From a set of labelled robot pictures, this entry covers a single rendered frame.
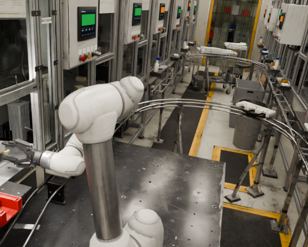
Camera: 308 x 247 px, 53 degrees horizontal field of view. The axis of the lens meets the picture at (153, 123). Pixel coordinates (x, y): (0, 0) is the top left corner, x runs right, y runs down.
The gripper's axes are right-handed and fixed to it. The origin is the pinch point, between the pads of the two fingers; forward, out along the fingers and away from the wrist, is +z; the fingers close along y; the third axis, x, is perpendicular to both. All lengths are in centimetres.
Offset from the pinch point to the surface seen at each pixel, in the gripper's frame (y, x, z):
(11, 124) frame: 2.7, -24.2, 17.0
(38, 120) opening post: 11.4, -17.9, -6.2
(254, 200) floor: -99, -162, -151
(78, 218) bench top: -33, -2, -38
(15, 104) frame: 15.4, -25.4, 13.5
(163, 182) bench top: -32, -53, -73
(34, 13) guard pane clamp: 67, -17, -7
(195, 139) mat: -96, -279, -75
